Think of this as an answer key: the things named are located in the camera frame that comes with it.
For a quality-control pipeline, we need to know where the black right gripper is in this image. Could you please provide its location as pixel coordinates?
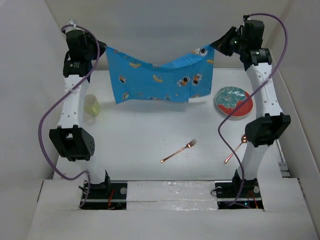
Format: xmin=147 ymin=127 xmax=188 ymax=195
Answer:
xmin=211 ymin=25 xmax=248 ymax=56

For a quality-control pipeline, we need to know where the blue patterned placemat cloth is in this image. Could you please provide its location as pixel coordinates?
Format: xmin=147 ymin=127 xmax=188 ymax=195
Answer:
xmin=105 ymin=45 xmax=215 ymax=104

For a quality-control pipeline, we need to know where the red and teal plate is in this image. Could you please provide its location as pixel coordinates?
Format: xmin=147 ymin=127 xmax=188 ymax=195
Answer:
xmin=214 ymin=86 xmax=254 ymax=118

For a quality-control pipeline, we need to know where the light green mug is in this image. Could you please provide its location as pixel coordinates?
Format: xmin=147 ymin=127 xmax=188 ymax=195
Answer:
xmin=84 ymin=94 xmax=101 ymax=117

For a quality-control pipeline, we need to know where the copper spoon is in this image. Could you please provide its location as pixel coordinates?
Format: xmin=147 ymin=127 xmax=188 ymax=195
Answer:
xmin=223 ymin=135 xmax=248 ymax=164

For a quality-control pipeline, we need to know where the copper fork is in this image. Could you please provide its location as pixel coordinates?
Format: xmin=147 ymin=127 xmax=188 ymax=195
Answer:
xmin=160 ymin=139 xmax=197 ymax=163

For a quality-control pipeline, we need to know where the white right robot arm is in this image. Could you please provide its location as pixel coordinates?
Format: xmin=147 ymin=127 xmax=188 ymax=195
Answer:
xmin=210 ymin=19 xmax=291 ymax=197

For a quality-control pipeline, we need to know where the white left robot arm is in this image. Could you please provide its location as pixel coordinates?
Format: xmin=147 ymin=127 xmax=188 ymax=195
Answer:
xmin=49 ymin=29 xmax=112 ymax=199

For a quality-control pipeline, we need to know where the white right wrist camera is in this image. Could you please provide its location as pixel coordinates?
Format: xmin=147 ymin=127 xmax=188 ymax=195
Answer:
xmin=239 ymin=14 xmax=250 ymax=32

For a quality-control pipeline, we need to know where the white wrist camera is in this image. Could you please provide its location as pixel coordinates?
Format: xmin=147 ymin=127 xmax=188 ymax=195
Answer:
xmin=64 ymin=18 xmax=82 ymax=34
xmin=239 ymin=14 xmax=250 ymax=32

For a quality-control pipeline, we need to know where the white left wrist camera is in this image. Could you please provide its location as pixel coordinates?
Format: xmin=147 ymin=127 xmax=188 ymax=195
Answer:
xmin=64 ymin=18 xmax=82 ymax=34

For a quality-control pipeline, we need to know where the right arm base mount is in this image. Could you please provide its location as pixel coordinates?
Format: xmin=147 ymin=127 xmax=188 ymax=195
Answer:
xmin=210 ymin=181 xmax=264 ymax=210

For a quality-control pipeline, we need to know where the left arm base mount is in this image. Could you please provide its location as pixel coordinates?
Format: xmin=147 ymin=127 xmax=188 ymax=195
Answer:
xmin=79 ymin=181 xmax=128 ymax=210

